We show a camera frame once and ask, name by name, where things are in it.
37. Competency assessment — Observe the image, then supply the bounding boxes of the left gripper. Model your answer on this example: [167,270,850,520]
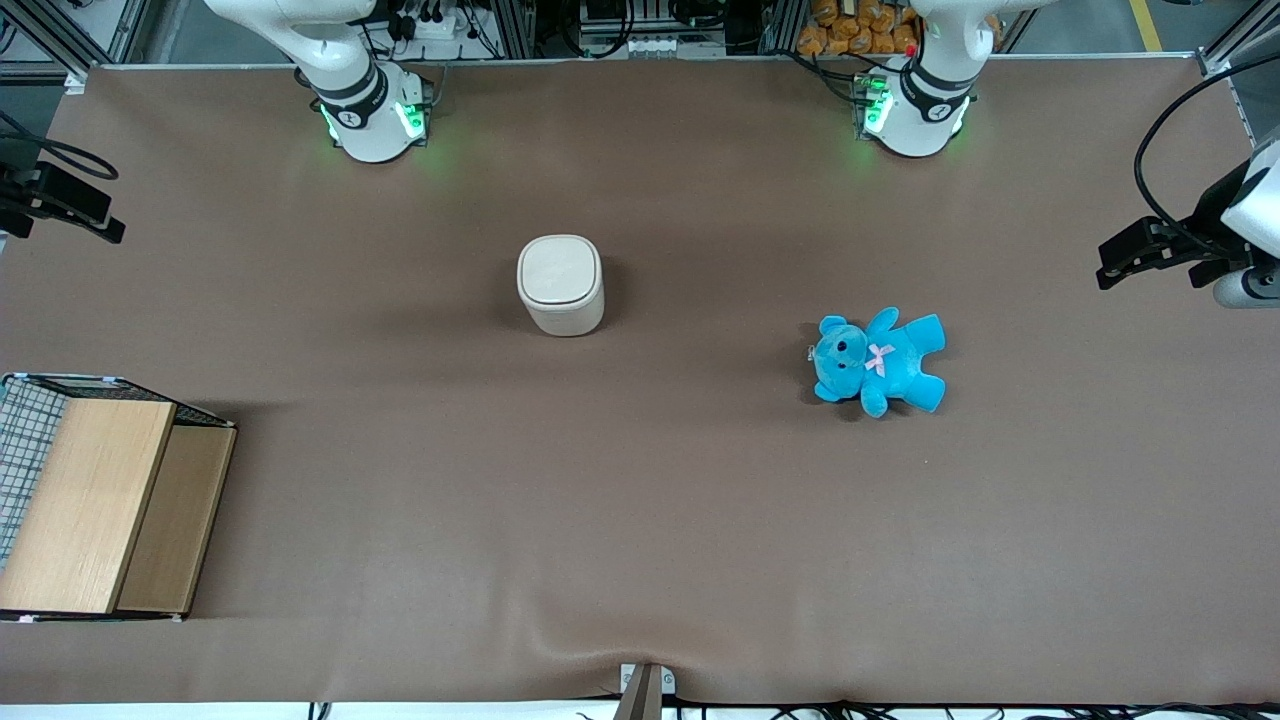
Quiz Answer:
[1096,135,1280,292]

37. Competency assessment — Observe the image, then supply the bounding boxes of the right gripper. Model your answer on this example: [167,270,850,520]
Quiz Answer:
[0,158,127,245]

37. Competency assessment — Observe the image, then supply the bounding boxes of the white trash can with lid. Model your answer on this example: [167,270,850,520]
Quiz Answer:
[516,234,606,338]

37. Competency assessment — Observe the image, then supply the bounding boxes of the light wooden shelf board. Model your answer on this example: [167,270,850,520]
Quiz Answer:
[0,398,178,615]

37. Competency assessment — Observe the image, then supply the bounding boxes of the blue teddy bear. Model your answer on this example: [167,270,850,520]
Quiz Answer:
[808,306,948,420]

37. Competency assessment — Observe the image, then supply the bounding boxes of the darker wooden shelf board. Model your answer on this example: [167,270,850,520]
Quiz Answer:
[116,424,238,615]

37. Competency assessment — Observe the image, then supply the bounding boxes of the orange snack bags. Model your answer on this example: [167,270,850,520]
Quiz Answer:
[796,0,1003,59]

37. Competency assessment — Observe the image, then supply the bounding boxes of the white power strip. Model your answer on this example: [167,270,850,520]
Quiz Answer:
[580,33,731,60]
[392,8,463,43]

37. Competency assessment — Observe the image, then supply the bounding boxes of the brown table cloth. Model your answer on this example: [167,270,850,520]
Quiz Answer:
[0,57,1280,707]

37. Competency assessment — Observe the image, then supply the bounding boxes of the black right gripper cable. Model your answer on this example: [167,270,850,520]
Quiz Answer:
[0,110,120,184]

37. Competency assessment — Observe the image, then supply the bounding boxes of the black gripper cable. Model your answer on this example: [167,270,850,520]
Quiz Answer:
[1134,50,1280,253]
[0,110,120,184]

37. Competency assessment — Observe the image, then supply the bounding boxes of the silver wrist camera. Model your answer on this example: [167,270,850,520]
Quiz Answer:
[1213,267,1280,310]

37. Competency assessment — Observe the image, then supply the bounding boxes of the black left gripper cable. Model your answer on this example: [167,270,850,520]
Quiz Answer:
[1134,50,1280,253]

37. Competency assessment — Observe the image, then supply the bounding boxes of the aluminium frame profile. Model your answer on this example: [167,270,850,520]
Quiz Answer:
[1195,0,1280,79]
[0,0,153,93]

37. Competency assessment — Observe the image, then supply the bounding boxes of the black wire mesh rack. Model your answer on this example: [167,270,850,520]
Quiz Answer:
[0,372,238,623]

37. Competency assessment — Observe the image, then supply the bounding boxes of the metal camera stand post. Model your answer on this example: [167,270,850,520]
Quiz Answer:
[611,662,677,720]

